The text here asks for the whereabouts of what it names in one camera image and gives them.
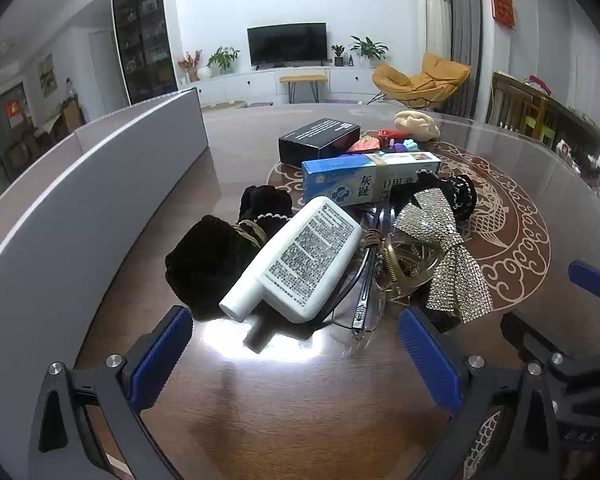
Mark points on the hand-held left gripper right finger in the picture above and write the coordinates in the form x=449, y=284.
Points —
x=427, y=360

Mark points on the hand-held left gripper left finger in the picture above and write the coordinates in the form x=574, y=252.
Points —
x=162, y=355

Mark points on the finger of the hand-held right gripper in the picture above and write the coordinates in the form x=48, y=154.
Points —
x=590, y=280
x=522, y=332

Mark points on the clear eyeglasses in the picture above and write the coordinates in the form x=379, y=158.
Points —
x=361, y=305

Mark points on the black velvet pouch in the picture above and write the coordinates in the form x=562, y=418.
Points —
x=205, y=260

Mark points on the rhinestone bow hair clip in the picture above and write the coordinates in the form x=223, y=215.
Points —
x=430, y=225

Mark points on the white plastic bottle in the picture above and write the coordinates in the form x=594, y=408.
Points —
x=300, y=255

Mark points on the grey storage box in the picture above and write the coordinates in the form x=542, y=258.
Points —
x=105, y=185

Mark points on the blue white medicine box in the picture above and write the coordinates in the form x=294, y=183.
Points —
x=340, y=180

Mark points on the purple teal plastic toy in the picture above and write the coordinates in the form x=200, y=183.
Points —
x=411, y=146

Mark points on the pink red candy packet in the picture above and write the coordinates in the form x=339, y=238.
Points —
x=365, y=146

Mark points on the cream knit glove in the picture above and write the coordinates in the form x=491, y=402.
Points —
x=417, y=125

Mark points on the black cardboard box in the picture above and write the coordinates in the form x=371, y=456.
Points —
x=320, y=140

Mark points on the brown patterned wooden desktop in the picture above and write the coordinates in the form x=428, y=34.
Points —
x=280, y=410

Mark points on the green stool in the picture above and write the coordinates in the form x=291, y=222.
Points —
x=540, y=127

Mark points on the wooden side table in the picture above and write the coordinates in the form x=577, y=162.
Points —
x=565, y=115

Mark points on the yellow lounge chair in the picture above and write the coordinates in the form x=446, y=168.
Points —
x=430, y=77

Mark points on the grey curtain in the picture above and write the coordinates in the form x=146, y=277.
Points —
x=465, y=35

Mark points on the white television cabinet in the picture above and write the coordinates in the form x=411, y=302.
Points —
x=250, y=85

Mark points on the red door poster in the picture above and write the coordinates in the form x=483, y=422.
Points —
x=15, y=112

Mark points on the red flower vase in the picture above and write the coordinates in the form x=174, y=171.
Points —
x=190, y=62

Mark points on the green potted plant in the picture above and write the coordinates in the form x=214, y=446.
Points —
x=223, y=59

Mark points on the white standing air conditioner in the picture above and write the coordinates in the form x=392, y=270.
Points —
x=434, y=15

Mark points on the wooden bench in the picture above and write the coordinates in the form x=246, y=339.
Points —
x=302, y=79

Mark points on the large leafy potted plant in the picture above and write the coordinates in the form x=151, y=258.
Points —
x=367, y=49

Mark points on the small potted plant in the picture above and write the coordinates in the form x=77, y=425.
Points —
x=338, y=52

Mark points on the dark glass display cabinet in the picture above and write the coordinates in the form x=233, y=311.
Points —
x=145, y=35

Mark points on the black television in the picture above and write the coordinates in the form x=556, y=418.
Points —
x=287, y=44

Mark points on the red wall poster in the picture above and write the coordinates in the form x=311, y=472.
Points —
x=503, y=8

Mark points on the framed wall painting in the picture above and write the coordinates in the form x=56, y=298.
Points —
x=47, y=75

